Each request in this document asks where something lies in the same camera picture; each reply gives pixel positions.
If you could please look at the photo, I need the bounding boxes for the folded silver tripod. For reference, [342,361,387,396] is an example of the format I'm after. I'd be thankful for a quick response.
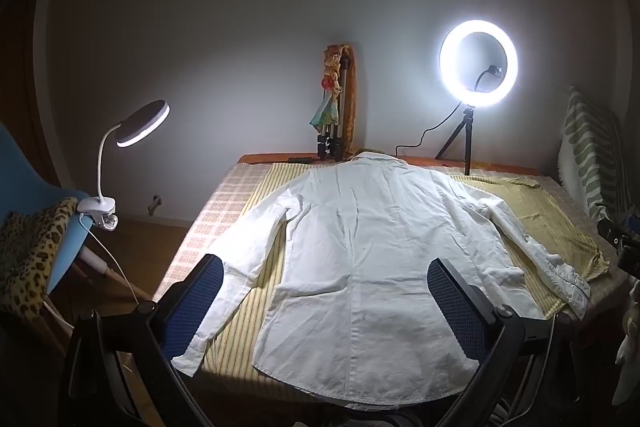
[316,52,351,160]

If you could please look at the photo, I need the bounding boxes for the orange checked cloth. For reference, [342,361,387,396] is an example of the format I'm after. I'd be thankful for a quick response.
[152,155,281,304]

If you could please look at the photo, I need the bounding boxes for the black ring light tripod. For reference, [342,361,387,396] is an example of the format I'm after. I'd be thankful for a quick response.
[434,104,476,176]

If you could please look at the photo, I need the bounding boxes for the yellow striped bed sheet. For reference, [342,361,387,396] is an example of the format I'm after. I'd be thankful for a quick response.
[205,162,611,389]

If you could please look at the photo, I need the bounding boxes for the white long-sleeved shirt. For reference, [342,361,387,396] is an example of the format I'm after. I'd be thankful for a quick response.
[171,151,592,410]

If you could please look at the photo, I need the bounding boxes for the green striped pillow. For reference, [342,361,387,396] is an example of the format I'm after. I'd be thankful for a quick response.
[556,86,627,223]

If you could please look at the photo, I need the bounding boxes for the leopard print cushion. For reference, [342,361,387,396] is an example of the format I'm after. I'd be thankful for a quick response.
[0,197,79,324]

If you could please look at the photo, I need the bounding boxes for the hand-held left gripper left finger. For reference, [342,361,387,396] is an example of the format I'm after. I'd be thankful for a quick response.
[57,253,225,427]

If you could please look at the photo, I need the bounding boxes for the white clip lamp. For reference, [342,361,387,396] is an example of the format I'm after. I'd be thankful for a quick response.
[76,99,171,232]

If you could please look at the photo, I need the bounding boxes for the pale cloth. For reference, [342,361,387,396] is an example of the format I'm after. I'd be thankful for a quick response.
[615,281,640,379]

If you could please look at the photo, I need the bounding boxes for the blue chair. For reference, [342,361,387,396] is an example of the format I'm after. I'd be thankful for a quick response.
[0,122,151,344]

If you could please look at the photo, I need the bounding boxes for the orange wooden board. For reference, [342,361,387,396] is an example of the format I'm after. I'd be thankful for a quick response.
[344,42,362,155]

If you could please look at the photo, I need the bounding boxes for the black ring light cable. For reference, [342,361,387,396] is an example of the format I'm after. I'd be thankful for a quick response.
[396,104,463,156]

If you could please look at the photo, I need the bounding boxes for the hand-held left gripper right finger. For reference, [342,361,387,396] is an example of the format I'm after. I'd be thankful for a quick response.
[426,257,585,427]

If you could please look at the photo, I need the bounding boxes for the colourful hanging cloth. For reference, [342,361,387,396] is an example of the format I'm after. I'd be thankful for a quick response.
[310,43,347,130]

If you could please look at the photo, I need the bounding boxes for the white lamp cable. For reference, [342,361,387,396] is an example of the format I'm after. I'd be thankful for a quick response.
[80,212,142,306]

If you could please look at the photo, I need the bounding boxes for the round ring light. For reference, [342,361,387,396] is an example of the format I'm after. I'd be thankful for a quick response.
[439,19,519,104]

